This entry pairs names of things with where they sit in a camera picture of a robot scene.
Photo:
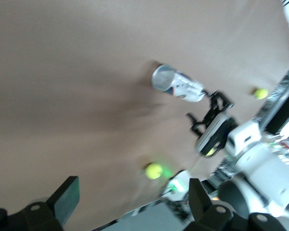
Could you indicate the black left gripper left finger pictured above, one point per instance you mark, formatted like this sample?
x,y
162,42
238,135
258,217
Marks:
x,y
67,199

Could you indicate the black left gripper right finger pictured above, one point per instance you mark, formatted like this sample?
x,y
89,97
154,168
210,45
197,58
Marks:
x,y
198,199

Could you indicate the yellow tennis ball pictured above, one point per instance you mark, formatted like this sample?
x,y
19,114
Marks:
x,y
154,170
260,93
210,152

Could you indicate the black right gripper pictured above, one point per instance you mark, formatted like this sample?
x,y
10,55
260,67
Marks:
x,y
207,119

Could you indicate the white blue tennis ball can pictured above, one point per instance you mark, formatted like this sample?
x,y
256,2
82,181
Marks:
x,y
180,84

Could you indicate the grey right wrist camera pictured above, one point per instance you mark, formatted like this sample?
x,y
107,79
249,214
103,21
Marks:
x,y
208,138

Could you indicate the aluminium frame strut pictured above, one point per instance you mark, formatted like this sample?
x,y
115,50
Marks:
x,y
286,79

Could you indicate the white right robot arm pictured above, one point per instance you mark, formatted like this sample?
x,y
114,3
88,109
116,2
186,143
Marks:
x,y
260,168

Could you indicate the black flat panel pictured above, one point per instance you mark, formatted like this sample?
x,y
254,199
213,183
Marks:
x,y
283,113

